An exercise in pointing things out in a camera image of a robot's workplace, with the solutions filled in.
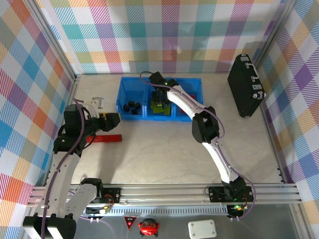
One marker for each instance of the blue three-compartment bin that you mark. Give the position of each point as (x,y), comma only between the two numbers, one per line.
(132,89)

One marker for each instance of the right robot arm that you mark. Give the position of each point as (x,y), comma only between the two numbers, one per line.
(224,164)

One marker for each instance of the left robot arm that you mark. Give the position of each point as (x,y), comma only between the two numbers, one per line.
(62,179)

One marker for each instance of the long red lego brick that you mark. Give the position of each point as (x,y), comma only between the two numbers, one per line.
(109,139)

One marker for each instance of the black hard case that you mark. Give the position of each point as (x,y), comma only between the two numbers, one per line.
(241,87)

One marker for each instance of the small circuit board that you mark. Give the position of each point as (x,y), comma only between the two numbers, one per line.
(235,210)
(99,210)

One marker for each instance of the red triangle sign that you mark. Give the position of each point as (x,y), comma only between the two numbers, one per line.
(130,221)

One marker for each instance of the red and black toy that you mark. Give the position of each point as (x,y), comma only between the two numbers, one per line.
(148,227)

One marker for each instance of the white plastic box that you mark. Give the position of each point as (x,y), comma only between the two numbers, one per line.
(202,228)

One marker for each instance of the aluminium side rail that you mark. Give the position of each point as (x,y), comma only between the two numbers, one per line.
(266,117)
(68,94)

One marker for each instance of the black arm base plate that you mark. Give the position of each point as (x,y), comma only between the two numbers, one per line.
(216,194)
(112,194)

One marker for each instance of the aluminium frame post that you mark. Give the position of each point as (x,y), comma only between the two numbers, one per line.
(276,32)
(59,42)

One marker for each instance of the wide aluminium base rail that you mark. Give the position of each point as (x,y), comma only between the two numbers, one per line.
(162,194)

